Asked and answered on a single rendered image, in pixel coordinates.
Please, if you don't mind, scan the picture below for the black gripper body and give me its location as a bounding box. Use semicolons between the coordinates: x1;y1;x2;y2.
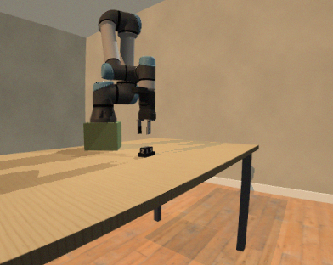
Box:
131;80;156;120

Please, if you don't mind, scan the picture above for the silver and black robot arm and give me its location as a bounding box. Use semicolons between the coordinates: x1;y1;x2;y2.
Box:
90;9;156;123

